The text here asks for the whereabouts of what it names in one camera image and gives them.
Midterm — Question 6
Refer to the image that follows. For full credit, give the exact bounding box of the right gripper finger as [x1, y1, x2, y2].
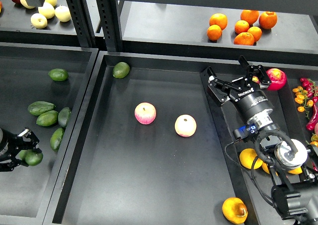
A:
[207, 67, 247, 107]
[238, 55, 271, 89]

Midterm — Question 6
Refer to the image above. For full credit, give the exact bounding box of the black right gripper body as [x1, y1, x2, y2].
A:
[229, 87, 274, 123]

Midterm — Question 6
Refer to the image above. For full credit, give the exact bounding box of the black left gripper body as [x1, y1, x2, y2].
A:
[0, 128, 21, 162]

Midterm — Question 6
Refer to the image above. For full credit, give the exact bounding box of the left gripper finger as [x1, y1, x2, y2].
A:
[0, 158, 29, 172]
[16, 127, 42, 153]

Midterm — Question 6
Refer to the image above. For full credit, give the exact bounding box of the yellow pear with brown stem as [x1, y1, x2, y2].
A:
[222, 197, 248, 225]

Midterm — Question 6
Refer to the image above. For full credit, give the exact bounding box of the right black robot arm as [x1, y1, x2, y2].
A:
[202, 56, 318, 225]

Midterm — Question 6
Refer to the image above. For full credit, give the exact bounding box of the green avocado near tray edge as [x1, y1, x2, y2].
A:
[50, 128, 65, 151]

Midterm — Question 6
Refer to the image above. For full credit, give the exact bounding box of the light green avocado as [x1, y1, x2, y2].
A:
[36, 110, 59, 127]

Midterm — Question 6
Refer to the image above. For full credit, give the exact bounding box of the dark green avocado long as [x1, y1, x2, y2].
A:
[27, 101, 56, 116]

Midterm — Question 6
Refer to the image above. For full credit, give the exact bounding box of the dark avocado upright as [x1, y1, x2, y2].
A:
[58, 107, 72, 128]

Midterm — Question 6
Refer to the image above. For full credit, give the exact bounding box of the green avocado top left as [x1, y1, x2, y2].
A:
[48, 69, 69, 81]

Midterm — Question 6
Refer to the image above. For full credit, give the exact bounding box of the green avocado in middle tray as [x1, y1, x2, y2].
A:
[113, 62, 130, 78]

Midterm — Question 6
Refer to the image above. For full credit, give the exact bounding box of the pale yellow pear front left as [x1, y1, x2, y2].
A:
[30, 13, 48, 29]

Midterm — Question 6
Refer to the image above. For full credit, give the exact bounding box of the pale yellow pear right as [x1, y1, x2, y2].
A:
[55, 5, 71, 22]

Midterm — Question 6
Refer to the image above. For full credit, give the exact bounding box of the pale yellow pear middle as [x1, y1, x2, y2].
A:
[38, 2, 55, 19]

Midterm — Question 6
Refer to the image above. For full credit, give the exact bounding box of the pale yellow pear behind tag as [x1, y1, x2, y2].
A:
[20, 0, 35, 9]

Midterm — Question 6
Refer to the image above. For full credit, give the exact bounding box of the pale yellow pear back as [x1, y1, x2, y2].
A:
[45, 0, 57, 7]

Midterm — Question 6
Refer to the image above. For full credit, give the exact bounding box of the bright red apple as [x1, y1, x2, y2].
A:
[266, 68, 287, 91]

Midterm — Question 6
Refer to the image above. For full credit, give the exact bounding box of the black right tray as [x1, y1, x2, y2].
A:
[200, 61, 318, 225]

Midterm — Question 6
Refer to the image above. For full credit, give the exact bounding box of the black tray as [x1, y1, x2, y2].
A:
[0, 43, 98, 225]
[200, 61, 318, 225]
[44, 52, 235, 225]

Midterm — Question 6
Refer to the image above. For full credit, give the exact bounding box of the cherry tomato vine bunch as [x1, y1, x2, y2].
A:
[292, 77, 318, 112]

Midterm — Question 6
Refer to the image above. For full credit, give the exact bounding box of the orange front bottom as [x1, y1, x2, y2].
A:
[234, 32, 254, 46]

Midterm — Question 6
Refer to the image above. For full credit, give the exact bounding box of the orange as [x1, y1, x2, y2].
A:
[234, 32, 254, 46]
[240, 9, 259, 25]
[209, 13, 228, 30]
[207, 24, 222, 41]
[258, 11, 278, 29]

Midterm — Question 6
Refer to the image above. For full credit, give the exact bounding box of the orange right small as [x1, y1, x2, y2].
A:
[247, 26, 262, 42]

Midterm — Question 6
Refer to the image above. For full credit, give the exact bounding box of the orange small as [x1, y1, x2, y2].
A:
[247, 26, 262, 42]
[235, 20, 249, 34]

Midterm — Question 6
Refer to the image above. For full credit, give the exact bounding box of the pale yellow pink apple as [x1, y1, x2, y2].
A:
[174, 114, 197, 137]

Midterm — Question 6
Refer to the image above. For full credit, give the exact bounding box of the black left tray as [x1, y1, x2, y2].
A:
[0, 43, 98, 225]

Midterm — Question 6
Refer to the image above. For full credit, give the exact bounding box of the orange lower left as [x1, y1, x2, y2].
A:
[207, 24, 222, 41]

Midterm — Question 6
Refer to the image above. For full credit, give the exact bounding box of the orange centre small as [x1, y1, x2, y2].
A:
[235, 20, 249, 34]

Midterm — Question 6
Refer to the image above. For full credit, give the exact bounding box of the orange top right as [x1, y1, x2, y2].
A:
[258, 11, 278, 29]

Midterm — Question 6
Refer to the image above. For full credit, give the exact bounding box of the red chili pepper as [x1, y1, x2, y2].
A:
[306, 104, 318, 131]

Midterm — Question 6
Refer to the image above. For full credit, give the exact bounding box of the orange top middle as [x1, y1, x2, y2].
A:
[240, 9, 259, 25]

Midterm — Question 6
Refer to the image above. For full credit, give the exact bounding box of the orange top left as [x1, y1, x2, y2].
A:
[209, 13, 228, 30]

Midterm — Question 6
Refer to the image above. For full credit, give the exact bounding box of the pink red apple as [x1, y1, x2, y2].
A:
[134, 102, 157, 125]

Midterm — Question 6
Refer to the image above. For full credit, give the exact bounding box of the black tray divider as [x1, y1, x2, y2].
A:
[200, 69, 259, 225]

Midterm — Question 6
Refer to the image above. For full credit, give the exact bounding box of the black middle tray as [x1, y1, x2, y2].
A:
[44, 52, 235, 225]

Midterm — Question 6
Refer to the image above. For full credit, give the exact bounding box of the black shelf upright post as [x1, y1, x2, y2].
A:
[66, 0, 123, 52]

